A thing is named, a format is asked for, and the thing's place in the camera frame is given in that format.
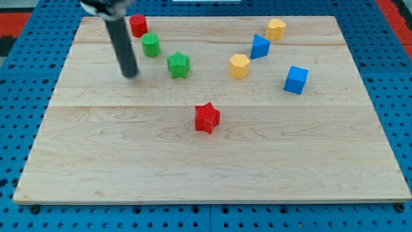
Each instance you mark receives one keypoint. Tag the red cylinder block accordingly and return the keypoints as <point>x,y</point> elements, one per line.
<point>138,24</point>

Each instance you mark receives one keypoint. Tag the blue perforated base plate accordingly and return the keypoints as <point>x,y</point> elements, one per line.
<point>30,72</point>

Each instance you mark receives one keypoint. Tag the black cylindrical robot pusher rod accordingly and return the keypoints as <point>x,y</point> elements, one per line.
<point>120,39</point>

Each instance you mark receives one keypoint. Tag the blue cube block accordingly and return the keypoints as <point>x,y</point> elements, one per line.
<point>296,80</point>

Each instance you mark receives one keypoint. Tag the green cylinder block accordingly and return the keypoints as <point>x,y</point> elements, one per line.
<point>151,44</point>

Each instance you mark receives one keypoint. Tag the yellow heart block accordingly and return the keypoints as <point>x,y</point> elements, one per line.
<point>275,29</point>

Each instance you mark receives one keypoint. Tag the green star block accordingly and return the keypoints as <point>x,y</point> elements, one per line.
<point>179,65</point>

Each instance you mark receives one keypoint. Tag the red star block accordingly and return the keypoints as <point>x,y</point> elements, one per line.
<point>206,118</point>

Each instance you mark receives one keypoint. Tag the blue triangle block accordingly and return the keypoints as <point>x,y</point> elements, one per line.
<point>260,47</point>

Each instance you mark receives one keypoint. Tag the wooden board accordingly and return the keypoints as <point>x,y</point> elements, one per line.
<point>105,139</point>

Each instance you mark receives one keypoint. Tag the yellow hexagon block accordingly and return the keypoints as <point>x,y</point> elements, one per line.
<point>239,66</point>

